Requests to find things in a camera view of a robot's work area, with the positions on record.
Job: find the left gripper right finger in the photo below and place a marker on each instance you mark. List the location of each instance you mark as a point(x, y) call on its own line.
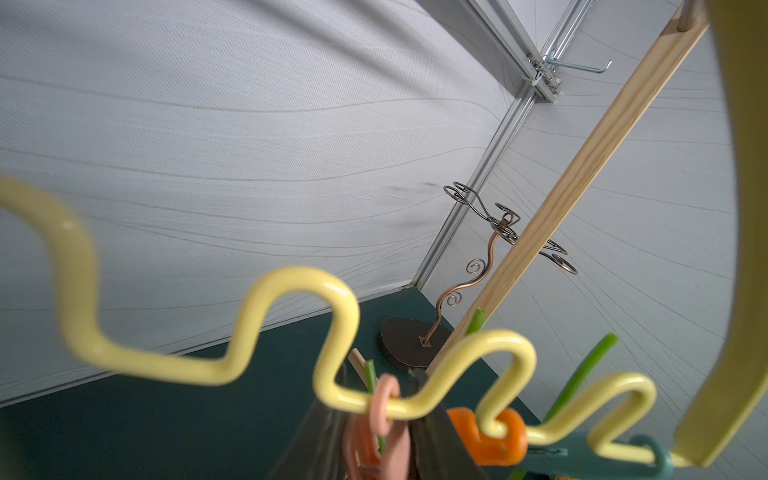
point(437, 451)

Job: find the aluminium top rail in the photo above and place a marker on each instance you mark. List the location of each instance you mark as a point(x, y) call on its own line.
point(495, 36)

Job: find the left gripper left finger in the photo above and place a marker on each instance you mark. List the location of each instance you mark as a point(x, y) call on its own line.
point(315, 451)

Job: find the pink tulip flower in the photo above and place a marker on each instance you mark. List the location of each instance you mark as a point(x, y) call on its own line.
point(581, 373)

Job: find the orange clothes peg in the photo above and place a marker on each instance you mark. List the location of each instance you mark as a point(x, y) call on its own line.
point(490, 451)

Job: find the brown metal mug tree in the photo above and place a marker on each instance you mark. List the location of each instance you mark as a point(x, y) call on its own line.
point(413, 344)

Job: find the teal clothes peg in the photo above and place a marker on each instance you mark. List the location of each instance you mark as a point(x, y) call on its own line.
point(572, 458)

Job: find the metal hook clamp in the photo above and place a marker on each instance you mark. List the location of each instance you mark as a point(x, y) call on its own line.
point(558, 69)

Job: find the wooden clothes rack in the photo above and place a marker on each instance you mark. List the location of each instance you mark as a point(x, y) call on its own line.
point(653, 72)

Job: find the yellow wavy clothes hanger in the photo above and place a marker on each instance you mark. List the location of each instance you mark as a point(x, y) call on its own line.
point(206, 143)

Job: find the pink clothes peg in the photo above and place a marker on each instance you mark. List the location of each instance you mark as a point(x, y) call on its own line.
point(375, 446)

